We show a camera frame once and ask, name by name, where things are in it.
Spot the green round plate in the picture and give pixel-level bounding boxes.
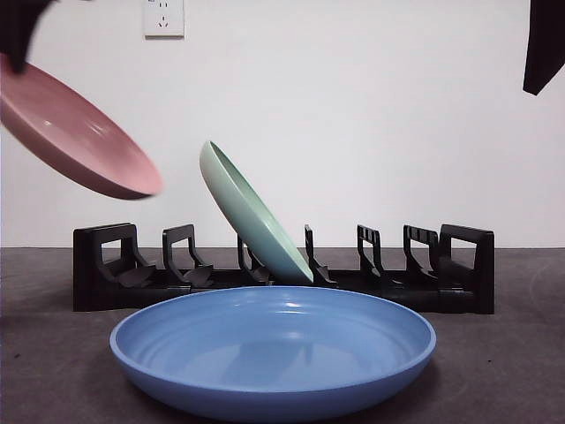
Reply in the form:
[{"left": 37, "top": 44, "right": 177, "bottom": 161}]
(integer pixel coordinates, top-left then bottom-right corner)
[{"left": 198, "top": 140, "right": 315, "bottom": 284}]

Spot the pink round plate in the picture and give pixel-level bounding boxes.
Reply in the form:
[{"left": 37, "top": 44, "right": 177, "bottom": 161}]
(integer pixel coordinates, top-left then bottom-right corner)
[{"left": 0, "top": 55, "right": 165, "bottom": 201}]

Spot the blue round plate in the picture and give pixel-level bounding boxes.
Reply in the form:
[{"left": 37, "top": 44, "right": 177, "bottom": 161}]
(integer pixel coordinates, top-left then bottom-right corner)
[{"left": 109, "top": 285, "right": 438, "bottom": 424}]

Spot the white wall socket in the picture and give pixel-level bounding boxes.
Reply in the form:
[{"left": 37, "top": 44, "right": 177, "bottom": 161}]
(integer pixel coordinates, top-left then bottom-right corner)
[{"left": 142, "top": 0, "right": 185, "bottom": 39}]

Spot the black plastic dish rack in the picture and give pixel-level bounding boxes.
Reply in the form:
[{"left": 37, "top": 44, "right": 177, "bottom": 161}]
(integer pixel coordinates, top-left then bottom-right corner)
[{"left": 72, "top": 222, "right": 495, "bottom": 315}]

